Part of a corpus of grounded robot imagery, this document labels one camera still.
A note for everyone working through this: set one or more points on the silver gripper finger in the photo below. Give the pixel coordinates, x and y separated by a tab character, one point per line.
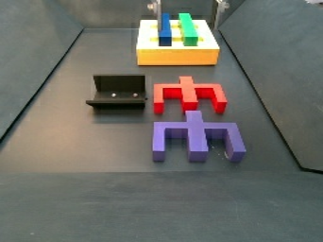
155	7
223	6

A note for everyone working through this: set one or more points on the purple comb-shaped block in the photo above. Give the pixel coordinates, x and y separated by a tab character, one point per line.
198	132

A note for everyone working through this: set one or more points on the yellow slotted board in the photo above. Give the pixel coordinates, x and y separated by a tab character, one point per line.
178	54

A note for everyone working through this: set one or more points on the black angled fixture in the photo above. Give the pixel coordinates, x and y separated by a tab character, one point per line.
117	91

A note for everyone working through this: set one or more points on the blue bar block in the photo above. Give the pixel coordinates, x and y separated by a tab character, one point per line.
166	31

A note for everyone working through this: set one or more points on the green bar block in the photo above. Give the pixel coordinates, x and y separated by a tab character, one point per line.
187	29

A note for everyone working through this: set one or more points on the red comb-shaped block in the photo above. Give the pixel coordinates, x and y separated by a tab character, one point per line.
188	92

